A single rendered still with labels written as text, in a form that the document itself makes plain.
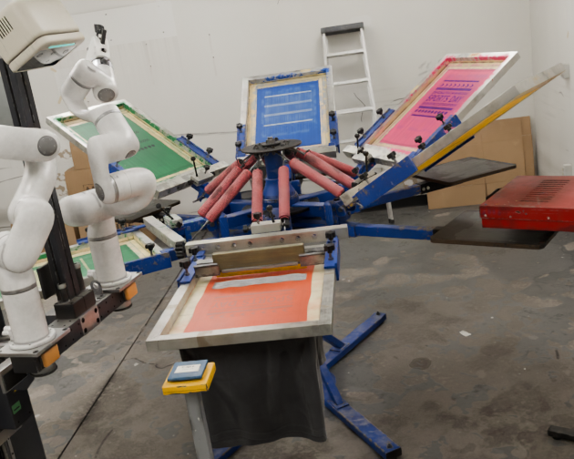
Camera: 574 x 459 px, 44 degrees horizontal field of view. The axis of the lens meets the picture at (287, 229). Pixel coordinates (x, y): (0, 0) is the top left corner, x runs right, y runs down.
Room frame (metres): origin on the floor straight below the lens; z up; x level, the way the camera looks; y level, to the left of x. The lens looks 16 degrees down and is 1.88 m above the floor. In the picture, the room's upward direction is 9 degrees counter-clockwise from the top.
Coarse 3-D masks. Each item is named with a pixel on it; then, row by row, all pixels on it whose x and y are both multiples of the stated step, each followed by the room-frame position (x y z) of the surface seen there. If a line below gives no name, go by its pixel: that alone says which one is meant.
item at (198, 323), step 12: (216, 276) 2.68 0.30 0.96; (228, 276) 2.66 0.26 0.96; (240, 276) 2.64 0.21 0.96; (252, 276) 2.62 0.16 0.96; (228, 288) 2.53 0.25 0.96; (240, 288) 2.51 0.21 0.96; (252, 288) 2.49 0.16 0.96; (204, 300) 2.44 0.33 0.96; (204, 312) 2.32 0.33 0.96; (192, 324) 2.23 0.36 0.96; (204, 324) 2.21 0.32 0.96; (216, 324) 2.20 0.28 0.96; (228, 324) 2.18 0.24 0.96; (240, 324) 2.17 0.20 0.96
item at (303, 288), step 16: (272, 272) 2.62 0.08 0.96; (288, 272) 2.60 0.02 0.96; (304, 272) 2.57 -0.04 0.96; (272, 288) 2.46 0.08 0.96; (288, 288) 2.43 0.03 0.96; (304, 288) 2.41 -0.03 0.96; (304, 304) 2.26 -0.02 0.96; (256, 320) 2.19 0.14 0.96; (272, 320) 2.16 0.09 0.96; (288, 320) 2.15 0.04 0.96; (304, 320) 2.13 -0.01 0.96
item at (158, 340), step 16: (192, 288) 2.56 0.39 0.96; (176, 304) 2.34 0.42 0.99; (160, 320) 2.22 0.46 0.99; (320, 320) 2.03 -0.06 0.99; (160, 336) 2.09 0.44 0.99; (176, 336) 2.07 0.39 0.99; (192, 336) 2.05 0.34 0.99; (208, 336) 2.04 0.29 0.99; (224, 336) 2.03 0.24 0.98; (240, 336) 2.03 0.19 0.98; (256, 336) 2.02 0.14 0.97; (272, 336) 2.01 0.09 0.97; (288, 336) 2.01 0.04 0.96; (304, 336) 2.00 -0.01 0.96
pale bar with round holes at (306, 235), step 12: (312, 228) 2.86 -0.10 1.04; (324, 228) 2.83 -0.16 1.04; (336, 228) 2.80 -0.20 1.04; (204, 240) 2.91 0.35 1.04; (216, 240) 2.88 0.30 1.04; (228, 240) 2.86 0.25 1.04; (240, 240) 2.85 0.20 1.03; (252, 240) 2.85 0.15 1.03; (264, 240) 2.84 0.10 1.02; (276, 240) 2.83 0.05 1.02; (288, 240) 2.83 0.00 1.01; (300, 240) 2.82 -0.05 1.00; (312, 240) 2.82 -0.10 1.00; (324, 240) 2.81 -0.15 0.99
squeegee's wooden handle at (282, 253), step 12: (216, 252) 2.65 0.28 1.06; (228, 252) 2.63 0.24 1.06; (240, 252) 2.62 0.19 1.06; (252, 252) 2.62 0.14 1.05; (264, 252) 2.61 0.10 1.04; (276, 252) 2.60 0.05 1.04; (288, 252) 2.60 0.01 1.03; (300, 252) 2.59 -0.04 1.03; (228, 264) 2.63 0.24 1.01; (240, 264) 2.62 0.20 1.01; (252, 264) 2.62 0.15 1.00; (264, 264) 2.61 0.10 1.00
